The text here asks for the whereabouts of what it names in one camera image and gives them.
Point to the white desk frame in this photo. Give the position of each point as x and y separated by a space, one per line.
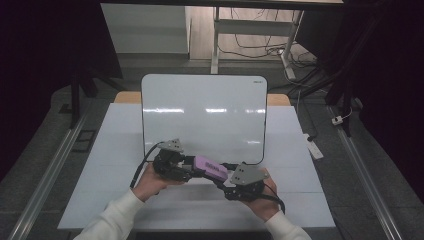
253 27

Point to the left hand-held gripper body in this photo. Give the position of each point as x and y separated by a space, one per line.
168 165

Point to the person's left hand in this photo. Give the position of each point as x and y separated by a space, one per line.
150 183

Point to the wooden table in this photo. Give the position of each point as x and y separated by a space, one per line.
128 97

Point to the white cabinet panel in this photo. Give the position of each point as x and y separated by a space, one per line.
146 30

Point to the black metal stand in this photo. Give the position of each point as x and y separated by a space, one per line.
346 96
75 100

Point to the aluminium rail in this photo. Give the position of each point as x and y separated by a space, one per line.
50 176
366 180

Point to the person's right hand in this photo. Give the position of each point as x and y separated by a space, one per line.
266 206

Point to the purple and black whiteboard eraser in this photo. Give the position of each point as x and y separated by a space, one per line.
210 167

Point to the white whiteboard with black rim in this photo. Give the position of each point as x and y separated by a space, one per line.
200 126

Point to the small white adapter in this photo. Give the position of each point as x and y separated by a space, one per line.
337 120

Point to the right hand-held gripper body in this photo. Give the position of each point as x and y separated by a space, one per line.
246 180

